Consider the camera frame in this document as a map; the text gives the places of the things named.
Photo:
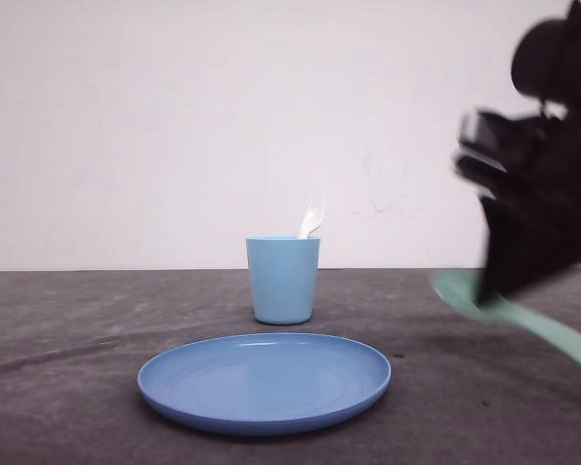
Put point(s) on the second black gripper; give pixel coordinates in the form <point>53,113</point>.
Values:
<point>533,208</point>

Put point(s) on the mint green plastic spoon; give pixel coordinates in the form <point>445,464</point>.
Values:
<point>456,288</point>

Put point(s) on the white plastic fork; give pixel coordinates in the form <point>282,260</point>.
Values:
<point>314,214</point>

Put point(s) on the light blue plastic cup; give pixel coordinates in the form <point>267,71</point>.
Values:
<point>283,276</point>

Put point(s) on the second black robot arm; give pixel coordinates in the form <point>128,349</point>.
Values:
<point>547,64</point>

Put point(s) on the blue plastic plate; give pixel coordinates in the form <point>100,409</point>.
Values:
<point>265,384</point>

